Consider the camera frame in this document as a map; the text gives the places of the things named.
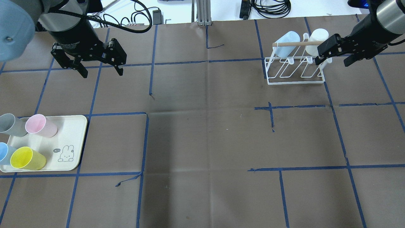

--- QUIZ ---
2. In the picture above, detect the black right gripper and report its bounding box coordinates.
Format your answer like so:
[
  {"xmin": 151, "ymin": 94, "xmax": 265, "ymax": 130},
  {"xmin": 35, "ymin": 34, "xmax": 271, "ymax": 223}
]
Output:
[{"xmin": 315, "ymin": 14, "xmax": 404, "ymax": 67}]

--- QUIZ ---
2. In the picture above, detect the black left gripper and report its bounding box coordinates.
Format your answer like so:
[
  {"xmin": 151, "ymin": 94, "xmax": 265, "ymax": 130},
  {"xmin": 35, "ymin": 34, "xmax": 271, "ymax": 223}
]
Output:
[{"xmin": 51, "ymin": 19, "xmax": 127, "ymax": 78}]

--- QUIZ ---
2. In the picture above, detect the white plastic cup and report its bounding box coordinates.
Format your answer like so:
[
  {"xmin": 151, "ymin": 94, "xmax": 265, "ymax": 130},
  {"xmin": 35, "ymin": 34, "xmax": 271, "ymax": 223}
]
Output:
[{"xmin": 305, "ymin": 28, "xmax": 329, "ymax": 56}]

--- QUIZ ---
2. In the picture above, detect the light blue plastic cup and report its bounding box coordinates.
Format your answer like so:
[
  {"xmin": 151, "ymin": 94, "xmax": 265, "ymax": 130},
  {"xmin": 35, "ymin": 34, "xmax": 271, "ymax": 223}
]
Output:
[{"xmin": 273, "ymin": 31, "xmax": 300, "ymax": 59}]

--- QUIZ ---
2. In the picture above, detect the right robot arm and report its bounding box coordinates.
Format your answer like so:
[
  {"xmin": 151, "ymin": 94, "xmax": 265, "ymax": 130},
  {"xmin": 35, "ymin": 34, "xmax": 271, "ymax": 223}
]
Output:
[{"xmin": 315, "ymin": 0, "xmax": 405, "ymax": 67}]

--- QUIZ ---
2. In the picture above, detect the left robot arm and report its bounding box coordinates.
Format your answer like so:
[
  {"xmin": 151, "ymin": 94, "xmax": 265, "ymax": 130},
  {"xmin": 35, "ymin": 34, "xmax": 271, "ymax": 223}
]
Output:
[{"xmin": 0, "ymin": 0, "xmax": 127, "ymax": 78}]

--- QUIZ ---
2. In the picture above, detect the pink plastic cup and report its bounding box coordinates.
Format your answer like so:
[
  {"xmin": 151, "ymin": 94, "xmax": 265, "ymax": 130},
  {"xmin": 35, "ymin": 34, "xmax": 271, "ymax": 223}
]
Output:
[{"xmin": 25, "ymin": 114, "xmax": 58, "ymax": 138}]

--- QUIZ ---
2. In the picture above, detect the grey plastic cup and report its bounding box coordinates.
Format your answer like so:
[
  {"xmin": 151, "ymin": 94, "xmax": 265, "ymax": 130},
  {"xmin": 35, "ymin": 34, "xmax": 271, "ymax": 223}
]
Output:
[{"xmin": 0, "ymin": 113, "xmax": 27, "ymax": 137}]

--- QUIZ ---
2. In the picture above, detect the yellow plastic cup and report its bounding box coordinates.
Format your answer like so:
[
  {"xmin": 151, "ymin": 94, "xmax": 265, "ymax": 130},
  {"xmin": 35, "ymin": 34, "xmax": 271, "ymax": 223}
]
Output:
[{"xmin": 10, "ymin": 146, "xmax": 47, "ymax": 171}]

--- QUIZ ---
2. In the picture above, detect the light blue cup on tray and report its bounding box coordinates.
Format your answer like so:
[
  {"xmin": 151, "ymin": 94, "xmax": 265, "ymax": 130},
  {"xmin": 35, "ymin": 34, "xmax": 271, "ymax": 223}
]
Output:
[{"xmin": 0, "ymin": 142, "xmax": 16, "ymax": 166}]

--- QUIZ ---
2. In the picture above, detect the black power adapter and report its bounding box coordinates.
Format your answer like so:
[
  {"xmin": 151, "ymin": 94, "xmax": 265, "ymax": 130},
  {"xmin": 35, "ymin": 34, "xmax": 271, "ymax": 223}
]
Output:
[{"xmin": 152, "ymin": 9, "xmax": 163, "ymax": 25}]

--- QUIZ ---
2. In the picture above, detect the cream serving tray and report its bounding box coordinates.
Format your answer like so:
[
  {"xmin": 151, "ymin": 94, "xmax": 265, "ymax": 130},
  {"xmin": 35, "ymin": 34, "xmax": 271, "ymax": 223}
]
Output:
[{"xmin": 1, "ymin": 115, "xmax": 87, "ymax": 172}]

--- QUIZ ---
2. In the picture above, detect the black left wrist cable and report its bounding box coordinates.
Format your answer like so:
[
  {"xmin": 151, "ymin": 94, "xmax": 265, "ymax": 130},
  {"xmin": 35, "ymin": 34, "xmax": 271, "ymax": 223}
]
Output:
[{"xmin": 47, "ymin": 0, "xmax": 153, "ymax": 34}]

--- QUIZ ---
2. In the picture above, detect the white wire cup rack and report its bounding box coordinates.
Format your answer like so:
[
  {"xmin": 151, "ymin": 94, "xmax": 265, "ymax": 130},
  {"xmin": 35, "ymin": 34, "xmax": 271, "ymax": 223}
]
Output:
[{"xmin": 264, "ymin": 31, "xmax": 332, "ymax": 85}]

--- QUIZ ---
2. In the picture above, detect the coiled black cable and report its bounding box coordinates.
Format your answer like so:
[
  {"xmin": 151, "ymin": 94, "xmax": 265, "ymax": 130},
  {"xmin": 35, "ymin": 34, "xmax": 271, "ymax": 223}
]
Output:
[{"xmin": 252, "ymin": 0, "xmax": 291, "ymax": 16}]

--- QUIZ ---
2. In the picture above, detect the aluminium frame post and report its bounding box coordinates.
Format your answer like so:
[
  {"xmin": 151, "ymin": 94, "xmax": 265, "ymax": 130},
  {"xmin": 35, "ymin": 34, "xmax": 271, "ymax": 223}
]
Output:
[{"xmin": 191, "ymin": 0, "xmax": 212, "ymax": 26}]

